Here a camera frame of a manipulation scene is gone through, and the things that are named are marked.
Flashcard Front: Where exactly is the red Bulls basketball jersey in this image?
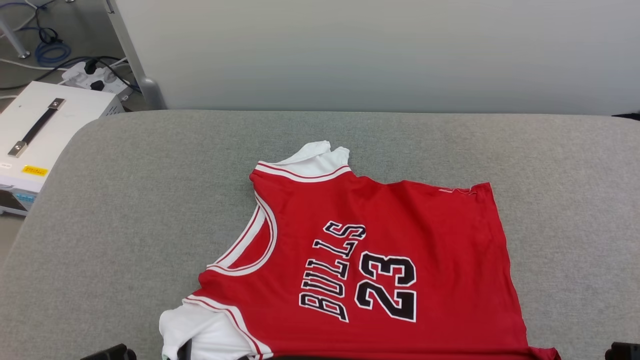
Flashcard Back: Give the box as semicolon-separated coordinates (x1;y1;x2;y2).
159;140;562;360

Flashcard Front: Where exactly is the grey metal desk leg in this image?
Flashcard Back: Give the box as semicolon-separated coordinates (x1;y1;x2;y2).
104;0;167;111

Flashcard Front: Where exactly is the white equipment box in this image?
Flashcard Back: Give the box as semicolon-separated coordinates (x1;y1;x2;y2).
0;81;126;217

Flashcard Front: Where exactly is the white power strip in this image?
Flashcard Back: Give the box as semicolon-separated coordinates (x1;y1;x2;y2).
61;61;132;101

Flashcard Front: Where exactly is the thin grey metal leg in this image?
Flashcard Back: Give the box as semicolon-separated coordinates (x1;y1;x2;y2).
0;17;31;60

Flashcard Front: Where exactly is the black power cable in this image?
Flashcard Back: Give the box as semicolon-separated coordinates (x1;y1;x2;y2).
0;55;142;95

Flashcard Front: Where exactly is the blue coiled cable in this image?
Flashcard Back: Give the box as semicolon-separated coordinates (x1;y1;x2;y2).
0;0;72;69

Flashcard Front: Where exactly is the black strap handle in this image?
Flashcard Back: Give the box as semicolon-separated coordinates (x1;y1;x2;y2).
7;98;67;159

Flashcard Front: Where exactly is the white cable on floor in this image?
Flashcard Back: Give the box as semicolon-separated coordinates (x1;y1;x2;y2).
0;56;68;72

